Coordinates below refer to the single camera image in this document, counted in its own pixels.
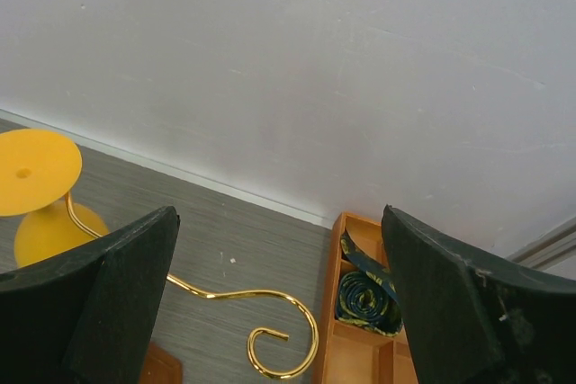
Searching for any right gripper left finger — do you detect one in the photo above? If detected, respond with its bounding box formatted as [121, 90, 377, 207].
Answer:
[1, 206, 179, 383]

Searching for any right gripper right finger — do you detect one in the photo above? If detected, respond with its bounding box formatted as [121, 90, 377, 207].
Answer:
[382, 206, 575, 383]

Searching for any orange wine glass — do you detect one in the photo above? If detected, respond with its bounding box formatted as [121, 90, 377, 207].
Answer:
[1, 129, 109, 267]

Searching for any rolled green patterned tie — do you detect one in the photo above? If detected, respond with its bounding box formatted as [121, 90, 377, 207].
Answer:
[335, 230, 403, 337]

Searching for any wooden compartment tray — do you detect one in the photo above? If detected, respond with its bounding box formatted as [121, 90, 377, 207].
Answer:
[311, 212, 418, 383]

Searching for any gold wire wine glass rack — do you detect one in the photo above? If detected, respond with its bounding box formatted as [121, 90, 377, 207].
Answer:
[86, 189, 326, 383]

